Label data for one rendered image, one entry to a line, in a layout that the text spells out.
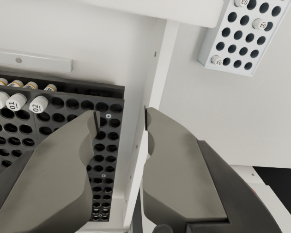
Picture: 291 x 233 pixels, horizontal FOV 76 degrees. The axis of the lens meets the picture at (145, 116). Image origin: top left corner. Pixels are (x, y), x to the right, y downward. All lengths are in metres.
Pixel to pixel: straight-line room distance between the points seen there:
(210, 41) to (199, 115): 0.15
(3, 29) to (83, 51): 0.08
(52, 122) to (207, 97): 0.27
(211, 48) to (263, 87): 0.16
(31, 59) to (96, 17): 0.09
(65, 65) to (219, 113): 0.30
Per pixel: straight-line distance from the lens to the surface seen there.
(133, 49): 0.24
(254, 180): 0.56
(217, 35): 0.30
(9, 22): 0.26
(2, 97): 0.21
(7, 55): 0.26
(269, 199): 0.54
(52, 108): 0.21
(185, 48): 0.33
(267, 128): 0.49
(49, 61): 0.24
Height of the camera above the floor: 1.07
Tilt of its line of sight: 57 degrees down
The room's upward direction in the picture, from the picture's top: 171 degrees clockwise
